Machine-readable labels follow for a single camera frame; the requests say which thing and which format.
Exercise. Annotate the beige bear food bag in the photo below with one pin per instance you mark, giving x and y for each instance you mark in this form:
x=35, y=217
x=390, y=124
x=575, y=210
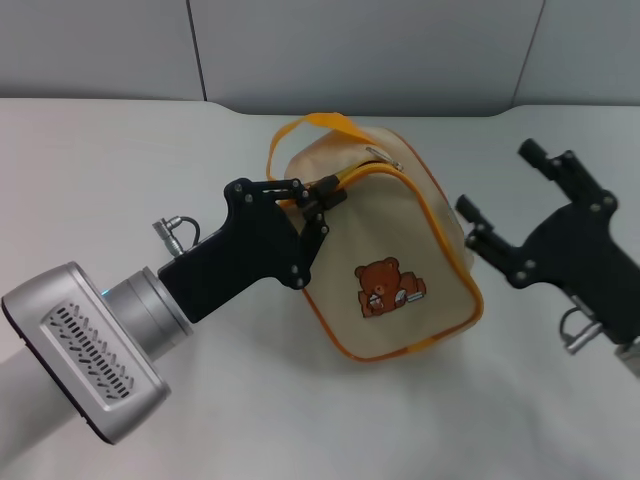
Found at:
x=400, y=240

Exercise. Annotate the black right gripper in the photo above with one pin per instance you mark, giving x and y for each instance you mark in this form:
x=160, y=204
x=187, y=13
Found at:
x=585, y=250

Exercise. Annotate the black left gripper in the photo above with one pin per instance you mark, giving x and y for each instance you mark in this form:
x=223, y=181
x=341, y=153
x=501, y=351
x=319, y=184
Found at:
x=250, y=250

